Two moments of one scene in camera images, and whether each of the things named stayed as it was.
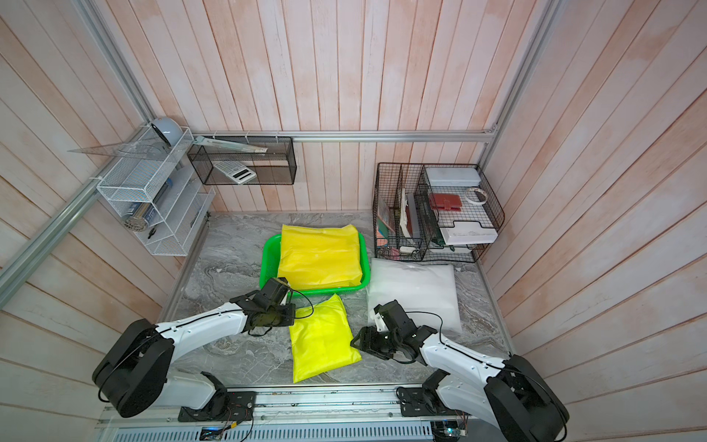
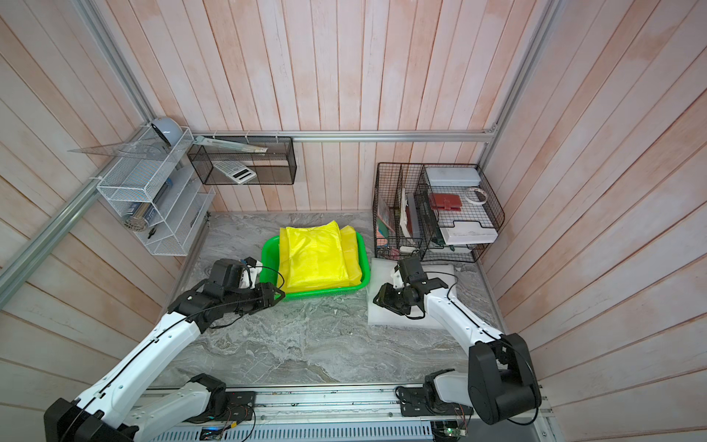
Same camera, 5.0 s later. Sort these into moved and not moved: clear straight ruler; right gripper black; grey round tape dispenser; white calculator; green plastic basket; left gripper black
Moved: left gripper black; right gripper black
Not moved: green plastic basket; grey round tape dispenser; white calculator; clear straight ruler
